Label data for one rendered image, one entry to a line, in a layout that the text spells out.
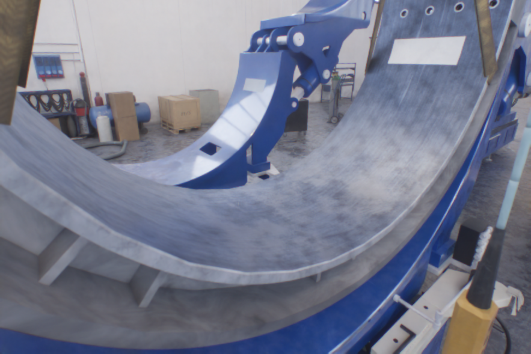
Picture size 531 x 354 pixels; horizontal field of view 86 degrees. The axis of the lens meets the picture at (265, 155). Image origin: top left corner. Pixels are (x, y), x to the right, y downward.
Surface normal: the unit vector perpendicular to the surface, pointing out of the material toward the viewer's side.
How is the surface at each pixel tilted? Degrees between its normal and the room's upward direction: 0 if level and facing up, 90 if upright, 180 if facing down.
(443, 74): 65
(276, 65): 79
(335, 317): 1
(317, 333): 5
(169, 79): 90
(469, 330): 90
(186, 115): 90
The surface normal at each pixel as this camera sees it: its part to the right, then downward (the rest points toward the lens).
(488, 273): -0.60, 0.18
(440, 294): 0.00, -0.95
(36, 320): 0.60, 0.26
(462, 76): -0.73, -0.22
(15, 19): 0.77, 0.09
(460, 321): -0.79, 0.20
